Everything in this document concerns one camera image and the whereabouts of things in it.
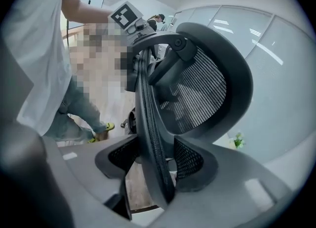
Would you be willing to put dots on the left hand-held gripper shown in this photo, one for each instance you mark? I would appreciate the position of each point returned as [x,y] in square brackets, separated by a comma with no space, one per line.
[126,14]

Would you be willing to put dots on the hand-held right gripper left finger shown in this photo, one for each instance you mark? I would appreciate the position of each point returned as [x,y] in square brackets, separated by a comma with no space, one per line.
[81,177]

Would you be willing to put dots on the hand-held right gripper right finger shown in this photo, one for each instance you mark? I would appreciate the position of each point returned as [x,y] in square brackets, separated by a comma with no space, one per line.
[222,185]

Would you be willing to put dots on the wide black mesh chair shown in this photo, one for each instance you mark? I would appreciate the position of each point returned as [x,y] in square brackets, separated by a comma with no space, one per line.
[244,79]

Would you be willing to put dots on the yellow shoe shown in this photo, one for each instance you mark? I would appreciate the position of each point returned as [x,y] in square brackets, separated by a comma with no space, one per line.
[110,126]
[91,140]

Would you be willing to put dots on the white square desk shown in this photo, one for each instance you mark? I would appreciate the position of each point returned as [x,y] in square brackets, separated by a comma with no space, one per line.
[222,143]

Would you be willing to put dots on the potted green plant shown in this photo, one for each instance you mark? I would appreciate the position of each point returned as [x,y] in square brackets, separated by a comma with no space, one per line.
[239,139]

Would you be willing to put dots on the wooden table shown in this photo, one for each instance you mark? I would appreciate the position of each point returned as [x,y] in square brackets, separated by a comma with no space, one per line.
[74,32]

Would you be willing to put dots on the person's white shirt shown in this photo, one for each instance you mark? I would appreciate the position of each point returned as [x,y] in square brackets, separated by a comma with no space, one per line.
[37,49]

